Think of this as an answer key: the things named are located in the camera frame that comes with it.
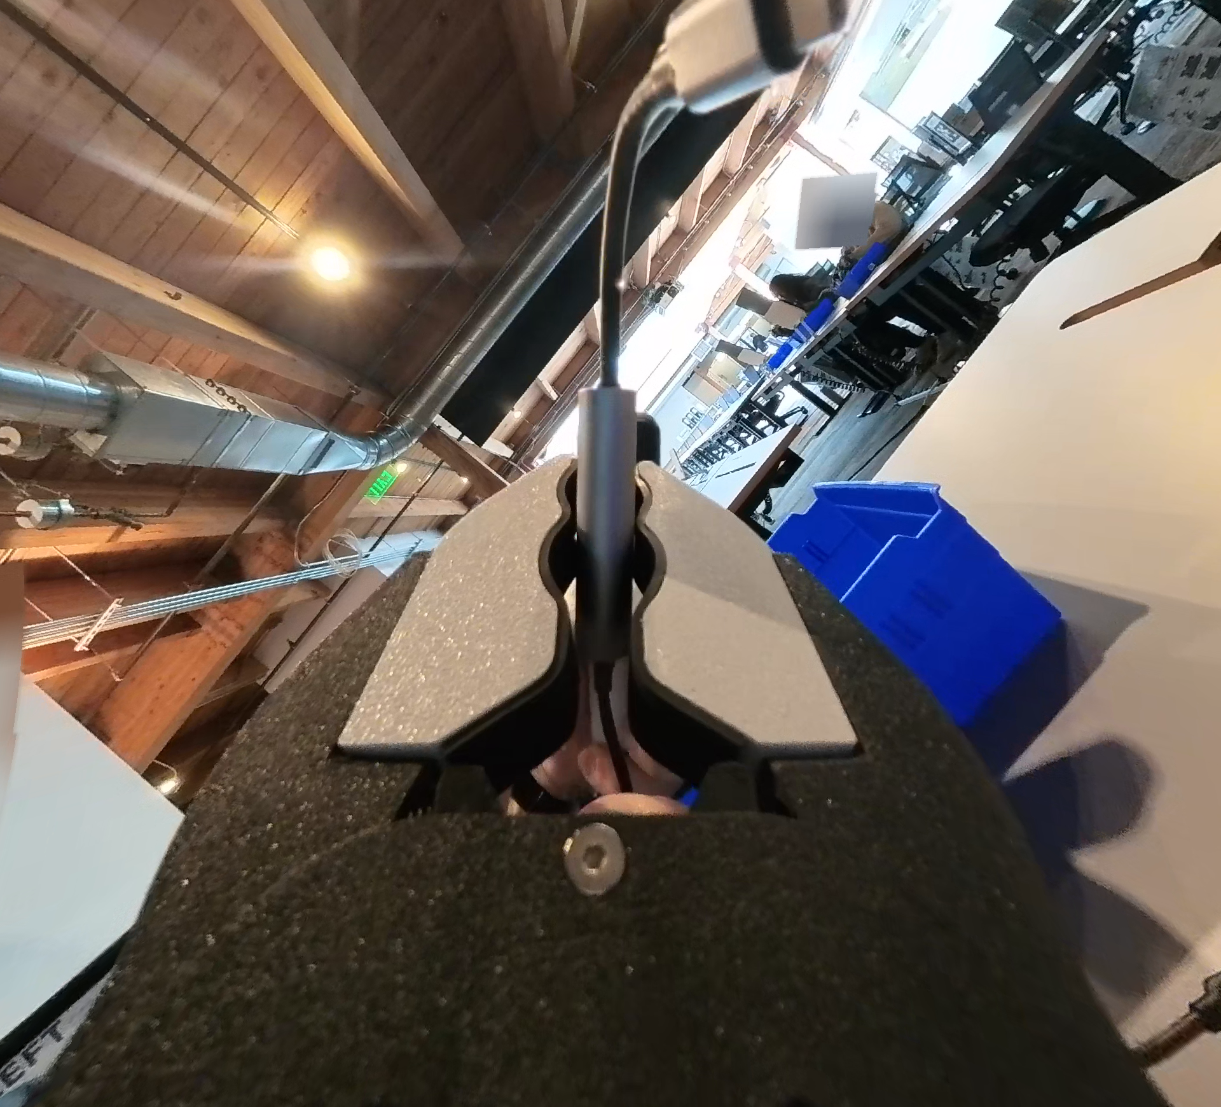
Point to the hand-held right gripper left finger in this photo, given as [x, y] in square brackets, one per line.
[457, 639]

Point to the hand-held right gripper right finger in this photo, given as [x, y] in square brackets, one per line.
[753, 639]

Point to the blue plastic bin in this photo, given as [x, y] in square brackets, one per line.
[915, 592]

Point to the green exit sign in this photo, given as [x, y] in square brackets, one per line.
[384, 482]

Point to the grey ceiling conduit bundle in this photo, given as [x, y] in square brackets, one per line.
[238, 589]

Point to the row of ceiling spotlights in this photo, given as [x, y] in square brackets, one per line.
[329, 263]

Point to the round silver ceiling fixture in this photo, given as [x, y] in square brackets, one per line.
[43, 513]

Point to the wooden top office desk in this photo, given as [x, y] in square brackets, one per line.
[991, 153]

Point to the wooden support post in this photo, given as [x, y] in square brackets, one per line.
[191, 649]

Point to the silver ventilation duct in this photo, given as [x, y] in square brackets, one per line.
[496, 310]
[191, 420]

